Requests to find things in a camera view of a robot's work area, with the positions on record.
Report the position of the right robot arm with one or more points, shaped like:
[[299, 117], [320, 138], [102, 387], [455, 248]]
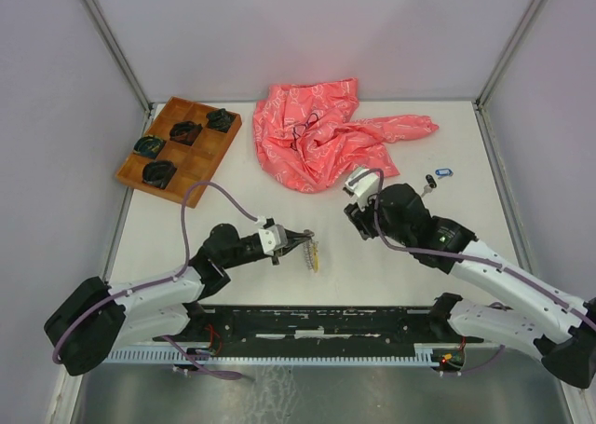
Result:
[[533, 317]]

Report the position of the eyeglasses on cloth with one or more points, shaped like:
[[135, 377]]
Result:
[[299, 129]]

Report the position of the large keyring with yellow handle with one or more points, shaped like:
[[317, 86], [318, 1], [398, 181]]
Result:
[[310, 251]]

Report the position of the blue key tag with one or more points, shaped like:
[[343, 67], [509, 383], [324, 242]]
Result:
[[444, 173]]

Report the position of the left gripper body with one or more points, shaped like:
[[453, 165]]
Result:
[[277, 253]]

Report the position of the wooden compartment tray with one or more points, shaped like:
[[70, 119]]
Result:
[[184, 145]]

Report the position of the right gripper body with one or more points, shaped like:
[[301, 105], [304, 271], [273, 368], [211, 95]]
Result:
[[363, 220]]

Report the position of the right aluminium frame post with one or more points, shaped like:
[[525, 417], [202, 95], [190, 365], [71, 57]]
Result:
[[511, 48]]

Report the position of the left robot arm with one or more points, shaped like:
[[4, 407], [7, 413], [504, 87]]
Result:
[[97, 317]]

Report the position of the left aluminium frame post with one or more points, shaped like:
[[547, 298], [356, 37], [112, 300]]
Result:
[[94, 10]]

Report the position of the dark rolled item top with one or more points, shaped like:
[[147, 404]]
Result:
[[220, 120]]

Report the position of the dark green rolled item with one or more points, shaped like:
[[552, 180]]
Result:
[[148, 146]]

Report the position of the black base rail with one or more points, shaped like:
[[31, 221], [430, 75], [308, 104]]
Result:
[[218, 326]]

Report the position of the dark rolled item middle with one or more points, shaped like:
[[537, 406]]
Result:
[[185, 132]]

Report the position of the pink patterned cloth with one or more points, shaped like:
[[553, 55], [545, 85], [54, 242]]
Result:
[[336, 144]]

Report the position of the dark rolled item bottom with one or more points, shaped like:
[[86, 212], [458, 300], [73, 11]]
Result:
[[158, 173]]

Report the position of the white cable duct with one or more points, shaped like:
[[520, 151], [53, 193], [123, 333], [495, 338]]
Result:
[[290, 353]]

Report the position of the key with black head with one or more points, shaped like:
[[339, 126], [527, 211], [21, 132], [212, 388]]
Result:
[[430, 185]]

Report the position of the aluminium frame post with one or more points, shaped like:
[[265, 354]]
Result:
[[511, 48], [94, 10]]

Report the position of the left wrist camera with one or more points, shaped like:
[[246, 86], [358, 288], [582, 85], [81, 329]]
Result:
[[271, 235]]

